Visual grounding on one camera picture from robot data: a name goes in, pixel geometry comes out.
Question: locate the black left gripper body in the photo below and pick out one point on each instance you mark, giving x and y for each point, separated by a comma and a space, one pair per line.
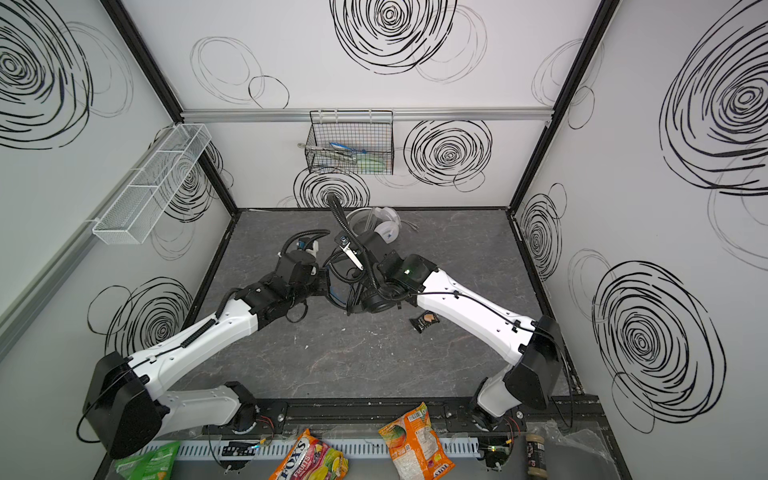
309, 257

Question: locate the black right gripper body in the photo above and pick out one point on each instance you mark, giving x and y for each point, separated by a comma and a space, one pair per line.
365, 241

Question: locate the black blue gaming headset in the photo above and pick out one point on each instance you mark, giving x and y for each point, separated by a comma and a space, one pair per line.
366, 296

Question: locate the white gaming headset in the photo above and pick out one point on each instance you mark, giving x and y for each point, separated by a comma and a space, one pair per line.
384, 221

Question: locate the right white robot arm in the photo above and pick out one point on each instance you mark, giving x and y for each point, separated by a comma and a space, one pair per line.
534, 350

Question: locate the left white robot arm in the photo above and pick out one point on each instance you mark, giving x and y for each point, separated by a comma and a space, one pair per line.
130, 402

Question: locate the small dark snack packet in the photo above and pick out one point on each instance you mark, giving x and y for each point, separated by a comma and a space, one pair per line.
425, 320

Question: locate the green items in basket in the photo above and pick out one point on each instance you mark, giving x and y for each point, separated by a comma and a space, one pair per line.
336, 155

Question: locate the Fox's candy bag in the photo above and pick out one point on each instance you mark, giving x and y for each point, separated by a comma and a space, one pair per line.
311, 459

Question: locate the orange snack bag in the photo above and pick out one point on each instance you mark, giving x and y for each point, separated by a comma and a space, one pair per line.
414, 446

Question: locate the green snack bag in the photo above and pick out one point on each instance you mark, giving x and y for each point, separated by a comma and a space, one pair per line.
154, 465

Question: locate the dark can at base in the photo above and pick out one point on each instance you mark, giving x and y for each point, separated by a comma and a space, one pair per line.
535, 457

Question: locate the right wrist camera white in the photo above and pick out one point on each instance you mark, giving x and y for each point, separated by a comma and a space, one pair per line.
352, 247

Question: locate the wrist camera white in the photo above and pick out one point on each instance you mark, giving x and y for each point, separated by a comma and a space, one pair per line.
352, 247
309, 245

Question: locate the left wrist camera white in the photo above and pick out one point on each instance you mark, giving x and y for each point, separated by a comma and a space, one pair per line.
309, 245

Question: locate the black wire wall basket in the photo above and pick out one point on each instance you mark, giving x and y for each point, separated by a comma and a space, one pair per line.
375, 136

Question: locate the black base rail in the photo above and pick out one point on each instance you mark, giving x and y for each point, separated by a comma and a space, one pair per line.
451, 416

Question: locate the clear plastic wall shelf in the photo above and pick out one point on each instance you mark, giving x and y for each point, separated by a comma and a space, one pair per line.
168, 183

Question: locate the aluminium wall rail back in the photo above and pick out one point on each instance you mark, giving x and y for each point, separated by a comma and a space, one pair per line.
291, 115

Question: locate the aluminium wall rail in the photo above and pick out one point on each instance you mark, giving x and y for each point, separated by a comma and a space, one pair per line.
17, 318
291, 115

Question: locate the aluminium wall rail left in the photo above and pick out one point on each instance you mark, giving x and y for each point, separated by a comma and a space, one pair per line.
17, 318

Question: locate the black corner frame post left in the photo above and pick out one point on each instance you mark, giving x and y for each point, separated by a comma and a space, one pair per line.
131, 36

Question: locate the black corner frame post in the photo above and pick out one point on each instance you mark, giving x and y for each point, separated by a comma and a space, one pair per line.
131, 36
583, 59

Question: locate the black corner frame post right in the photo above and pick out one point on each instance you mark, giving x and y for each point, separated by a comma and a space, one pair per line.
583, 59

